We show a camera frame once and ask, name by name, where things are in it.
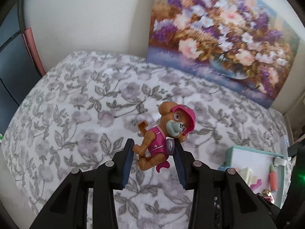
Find brown toy dog figure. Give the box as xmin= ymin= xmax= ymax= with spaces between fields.
xmin=132 ymin=101 xmax=196 ymax=173

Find floral painting canvas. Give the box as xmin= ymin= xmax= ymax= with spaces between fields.
xmin=146 ymin=0 xmax=300 ymax=109

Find teal box lid tray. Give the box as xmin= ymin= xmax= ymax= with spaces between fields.
xmin=218 ymin=145 xmax=285 ymax=206

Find gold rectangular tube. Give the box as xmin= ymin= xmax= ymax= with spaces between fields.
xmin=262 ymin=189 xmax=274 ymax=202

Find white power strip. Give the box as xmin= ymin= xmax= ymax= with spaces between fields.
xmin=281 ymin=135 xmax=292 ymax=158

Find dark blue panel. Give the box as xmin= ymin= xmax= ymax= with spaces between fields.
xmin=0 ymin=3 xmax=40 ymax=130

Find pink board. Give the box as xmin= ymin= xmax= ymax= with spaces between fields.
xmin=22 ymin=27 xmax=46 ymax=76

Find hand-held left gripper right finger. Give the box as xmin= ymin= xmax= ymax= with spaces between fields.
xmin=173 ymin=141 xmax=278 ymax=229

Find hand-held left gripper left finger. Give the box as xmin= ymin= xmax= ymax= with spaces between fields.
xmin=30 ymin=138 xmax=135 ymax=229

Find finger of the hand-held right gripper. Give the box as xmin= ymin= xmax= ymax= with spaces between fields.
xmin=257 ymin=194 xmax=282 ymax=217

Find salmon and blue plastic toy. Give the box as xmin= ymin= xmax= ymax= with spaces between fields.
xmin=269 ymin=164 xmax=280 ymax=192

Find white claw hair clip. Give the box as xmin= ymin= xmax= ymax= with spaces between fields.
xmin=236 ymin=167 xmax=259 ymax=186

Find black plug adapter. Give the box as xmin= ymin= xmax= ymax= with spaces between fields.
xmin=287 ymin=143 xmax=301 ymax=159

